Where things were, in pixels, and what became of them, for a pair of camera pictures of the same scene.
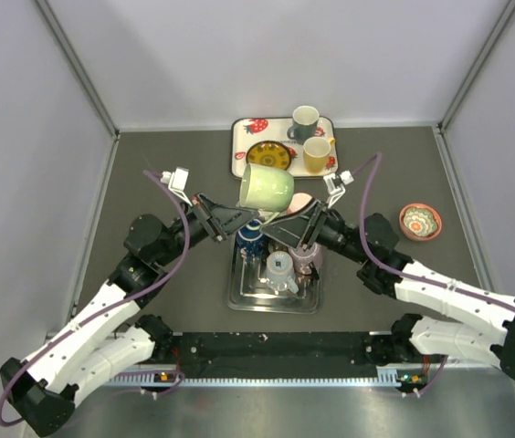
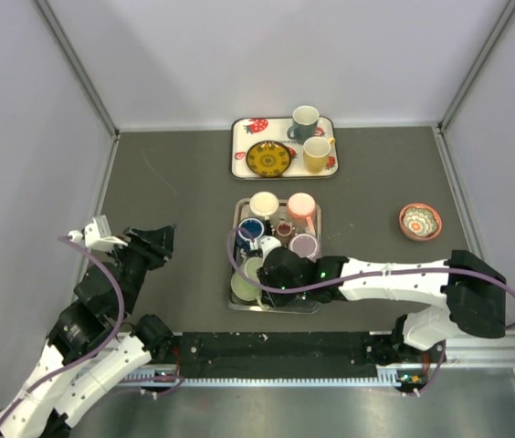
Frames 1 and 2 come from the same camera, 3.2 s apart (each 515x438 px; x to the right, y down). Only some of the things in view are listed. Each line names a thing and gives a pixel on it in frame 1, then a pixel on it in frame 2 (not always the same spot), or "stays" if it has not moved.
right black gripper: [299, 229] to [277, 300]
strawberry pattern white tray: [246, 131] stays
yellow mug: [316, 151] stays
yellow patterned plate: [269, 154] stays
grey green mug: [305, 124] stays
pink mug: [299, 202] stays
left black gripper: [220, 221] to [156, 245]
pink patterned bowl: [420, 222] stays
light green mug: [266, 189] to [246, 289]
